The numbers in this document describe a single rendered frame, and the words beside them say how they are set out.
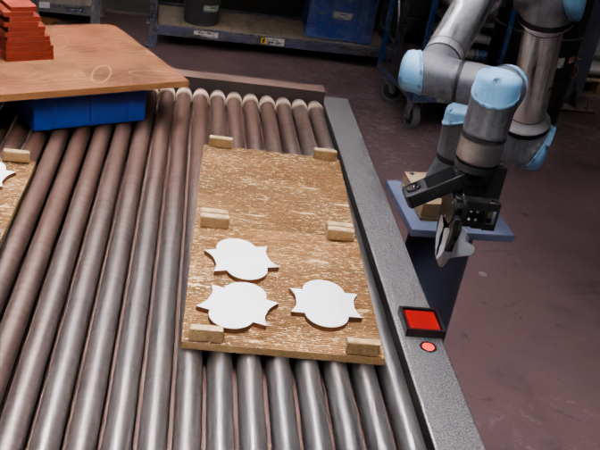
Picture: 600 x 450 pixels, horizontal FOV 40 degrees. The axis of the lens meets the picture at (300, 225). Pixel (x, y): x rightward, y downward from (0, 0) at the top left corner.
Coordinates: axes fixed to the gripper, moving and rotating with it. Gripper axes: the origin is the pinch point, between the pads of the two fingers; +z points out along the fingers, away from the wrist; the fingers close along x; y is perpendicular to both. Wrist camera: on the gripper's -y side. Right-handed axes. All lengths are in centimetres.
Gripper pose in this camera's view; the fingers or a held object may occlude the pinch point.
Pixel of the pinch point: (437, 259)
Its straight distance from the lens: 150.1
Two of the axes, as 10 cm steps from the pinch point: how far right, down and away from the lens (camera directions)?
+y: 9.8, 0.9, 1.5
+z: -1.5, 8.7, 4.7
